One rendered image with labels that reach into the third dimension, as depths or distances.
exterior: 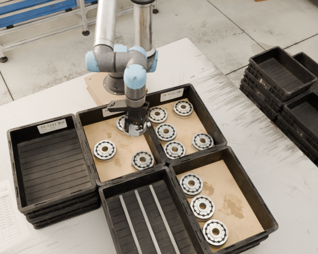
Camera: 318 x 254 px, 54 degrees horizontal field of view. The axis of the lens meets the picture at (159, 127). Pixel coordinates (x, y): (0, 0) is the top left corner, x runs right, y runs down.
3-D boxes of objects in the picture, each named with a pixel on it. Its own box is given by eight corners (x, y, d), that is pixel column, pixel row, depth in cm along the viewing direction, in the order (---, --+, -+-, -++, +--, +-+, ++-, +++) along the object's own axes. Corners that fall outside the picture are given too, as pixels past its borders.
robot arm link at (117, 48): (108, 61, 171) (105, 41, 160) (133, 62, 171) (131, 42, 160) (105, 77, 164) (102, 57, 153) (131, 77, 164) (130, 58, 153)
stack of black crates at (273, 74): (232, 99, 261) (248, 58, 225) (259, 86, 272) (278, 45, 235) (265, 133, 242) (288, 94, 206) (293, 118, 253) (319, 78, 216)
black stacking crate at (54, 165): (14, 144, 147) (6, 130, 137) (77, 127, 154) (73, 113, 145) (27, 223, 126) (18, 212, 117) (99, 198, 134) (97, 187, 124)
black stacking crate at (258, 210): (165, 177, 141) (167, 165, 132) (222, 158, 149) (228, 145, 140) (205, 265, 121) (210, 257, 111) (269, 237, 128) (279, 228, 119)
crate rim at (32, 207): (7, 132, 139) (5, 129, 137) (74, 115, 147) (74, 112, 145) (19, 215, 118) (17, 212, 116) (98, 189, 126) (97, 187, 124)
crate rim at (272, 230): (166, 167, 134) (167, 164, 132) (227, 146, 141) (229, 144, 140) (209, 259, 113) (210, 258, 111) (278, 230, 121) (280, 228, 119)
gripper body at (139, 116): (143, 131, 124) (143, 112, 114) (122, 124, 125) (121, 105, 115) (150, 117, 128) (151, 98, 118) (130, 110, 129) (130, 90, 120)
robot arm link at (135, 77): (147, 62, 107) (146, 79, 102) (146, 84, 116) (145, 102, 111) (124, 60, 107) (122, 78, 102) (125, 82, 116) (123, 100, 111)
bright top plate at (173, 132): (152, 126, 152) (152, 126, 151) (171, 121, 154) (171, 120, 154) (160, 143, 146) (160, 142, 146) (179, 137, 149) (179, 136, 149)
